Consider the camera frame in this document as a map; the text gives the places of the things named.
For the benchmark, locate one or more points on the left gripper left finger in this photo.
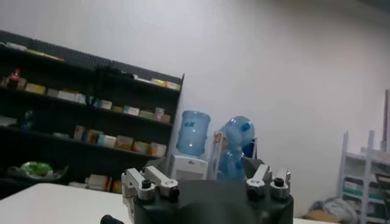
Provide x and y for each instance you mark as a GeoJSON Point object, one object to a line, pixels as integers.
{"type": "Point", "coordinates": [158, 181]}

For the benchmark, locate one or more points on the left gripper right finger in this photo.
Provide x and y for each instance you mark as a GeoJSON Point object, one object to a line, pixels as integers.
{"type": "Point", "coordinates": [259, 182]}

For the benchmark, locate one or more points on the pile of grey clothes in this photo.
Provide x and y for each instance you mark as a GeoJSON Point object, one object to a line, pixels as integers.
{"type": "Point", "coordinates": [338, 208]}

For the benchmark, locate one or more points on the blue water jug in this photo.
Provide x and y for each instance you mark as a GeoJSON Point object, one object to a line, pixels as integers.
{"type": "Point", "coordinates": [239, 131]}
{"type": "Point", "coordinates": [230, 164]}

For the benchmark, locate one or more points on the upright blue water bottle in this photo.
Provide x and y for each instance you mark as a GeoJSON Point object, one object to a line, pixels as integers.
{"type": "Point", "coordinates": [193, 134]}

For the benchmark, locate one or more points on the closed brown cardboard box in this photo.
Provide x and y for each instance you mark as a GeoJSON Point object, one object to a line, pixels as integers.
{"type": "Point", "coordinates": [321, 216]}

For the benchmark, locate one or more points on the black shelving unit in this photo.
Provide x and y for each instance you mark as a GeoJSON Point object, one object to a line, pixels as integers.
{"type": "Point", "coordinates": [91, 121]}

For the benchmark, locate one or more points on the white metal shelving rack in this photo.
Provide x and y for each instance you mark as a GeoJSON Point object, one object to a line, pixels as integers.
{"type": "Point", "coordinates": [367, 170]}

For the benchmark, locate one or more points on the green item on plate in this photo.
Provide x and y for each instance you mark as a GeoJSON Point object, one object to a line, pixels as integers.
{"type": "Point", "coordinates": [36, 169]}

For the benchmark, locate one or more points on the cola bottle red cap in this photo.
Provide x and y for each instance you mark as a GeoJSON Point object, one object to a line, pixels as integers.
{"type": "Point", "coordinates": [14, 77]}

